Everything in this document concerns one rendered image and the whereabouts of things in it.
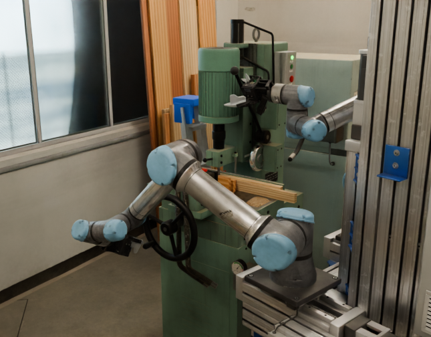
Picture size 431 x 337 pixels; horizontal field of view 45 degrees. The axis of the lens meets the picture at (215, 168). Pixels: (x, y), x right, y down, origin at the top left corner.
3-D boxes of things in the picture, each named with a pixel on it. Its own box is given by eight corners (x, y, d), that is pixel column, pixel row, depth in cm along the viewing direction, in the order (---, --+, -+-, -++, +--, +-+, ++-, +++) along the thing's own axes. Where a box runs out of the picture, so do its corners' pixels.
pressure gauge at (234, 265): (230, 277, 211) (230, 259, 208) (235, 274, 214) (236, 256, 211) (243, 282, 207) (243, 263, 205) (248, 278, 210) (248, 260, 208)
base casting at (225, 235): (158, 225, 239) (158, 206, 236) (229, 192, 283) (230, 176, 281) (238, 249, 213) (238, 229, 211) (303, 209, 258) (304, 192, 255)
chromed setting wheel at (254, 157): (247, 174, 231) (248, 146, 227) (262, 167, 240) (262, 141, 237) (253, 174, 229) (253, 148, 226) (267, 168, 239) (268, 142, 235)
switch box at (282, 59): (272, 87, 236) (274, 51, 232) (283, 85, 244) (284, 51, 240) (284, 88, 233) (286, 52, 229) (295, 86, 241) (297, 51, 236)
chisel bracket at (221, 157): (205, 168, 229) (205, 150, 227) (224, 162, 240) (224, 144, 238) (218, 171, 225) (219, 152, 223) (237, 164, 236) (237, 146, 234)
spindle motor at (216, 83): (190, 122, 224) (189, 47, 215) (214, 116, 237) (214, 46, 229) (223, 126, 214) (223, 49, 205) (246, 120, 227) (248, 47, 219)
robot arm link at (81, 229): (85, 239, 180) (67, 240, 184) (106, 245, 189) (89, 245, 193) (87, 217, 182) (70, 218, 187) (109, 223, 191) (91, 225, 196)
